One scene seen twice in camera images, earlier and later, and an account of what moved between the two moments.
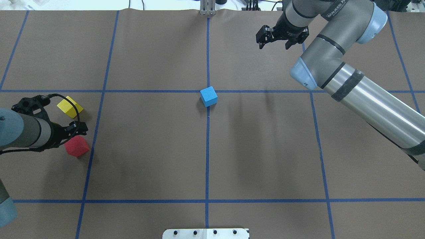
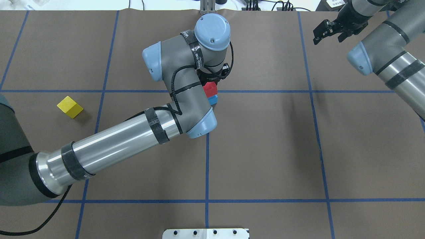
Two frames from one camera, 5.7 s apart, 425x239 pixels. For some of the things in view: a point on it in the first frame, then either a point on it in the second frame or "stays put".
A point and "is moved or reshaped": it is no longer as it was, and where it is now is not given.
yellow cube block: (67, 107) stays put
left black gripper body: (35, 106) to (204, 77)
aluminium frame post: (208, 7) stays put
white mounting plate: (206, 233) stays put
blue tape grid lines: (208, 201) stays put
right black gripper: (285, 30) to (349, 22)
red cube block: (77, 146) is moved or reshaped
